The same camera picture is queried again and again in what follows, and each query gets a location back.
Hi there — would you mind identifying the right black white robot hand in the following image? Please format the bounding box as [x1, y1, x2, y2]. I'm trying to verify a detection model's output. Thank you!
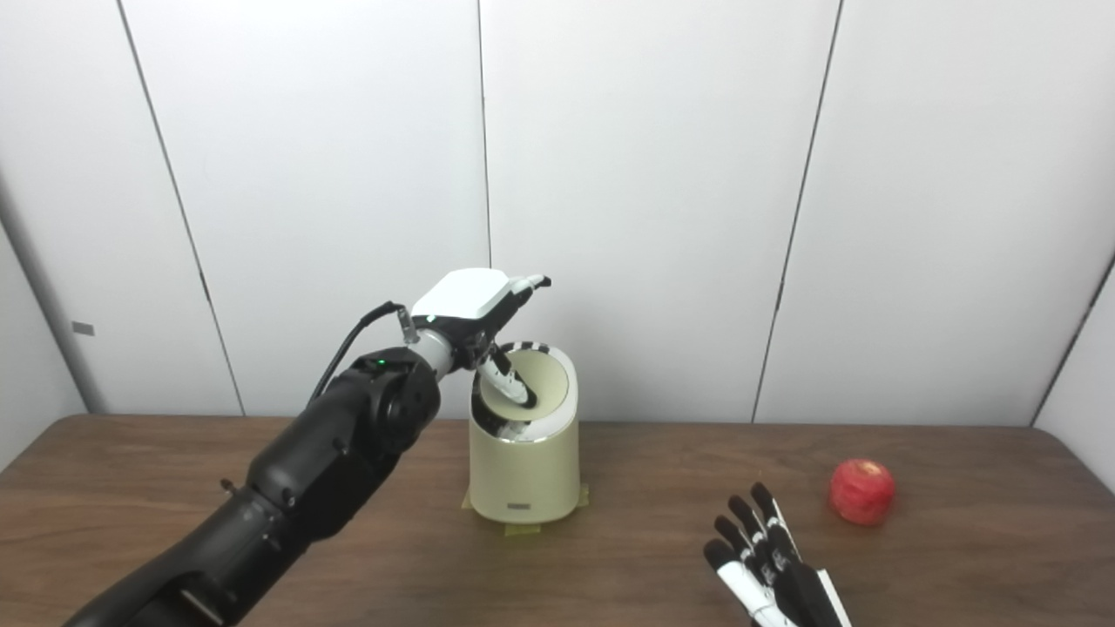
[704, 483, 853, 627]

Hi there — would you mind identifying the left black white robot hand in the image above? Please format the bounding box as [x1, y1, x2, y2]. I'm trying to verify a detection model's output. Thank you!
[409, 268, 552, 410]

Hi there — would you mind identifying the cream round bin lid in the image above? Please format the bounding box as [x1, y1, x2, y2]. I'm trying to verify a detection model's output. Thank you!
[477, 348, 569, 428]

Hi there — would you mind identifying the red apple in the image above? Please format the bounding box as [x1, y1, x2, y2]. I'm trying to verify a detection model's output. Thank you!
[828, 459, 897, 527]

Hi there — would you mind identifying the cream-colored bin body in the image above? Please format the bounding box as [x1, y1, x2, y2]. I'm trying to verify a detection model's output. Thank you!
[468, 341, 581, 525]

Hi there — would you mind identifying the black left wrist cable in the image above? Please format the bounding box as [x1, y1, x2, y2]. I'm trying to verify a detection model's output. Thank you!
[308, 301, 421, 407]

